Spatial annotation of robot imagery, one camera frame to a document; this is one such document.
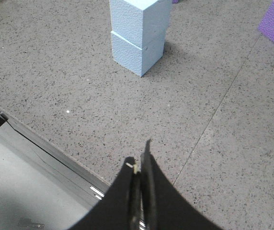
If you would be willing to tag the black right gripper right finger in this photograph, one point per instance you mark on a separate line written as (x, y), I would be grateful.
(163, 206)

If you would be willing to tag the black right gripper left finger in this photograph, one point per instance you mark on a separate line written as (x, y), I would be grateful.
(120, 208)

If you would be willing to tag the light blue foam cube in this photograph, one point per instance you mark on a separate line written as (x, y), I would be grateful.
(136, 59)
(140, 21)

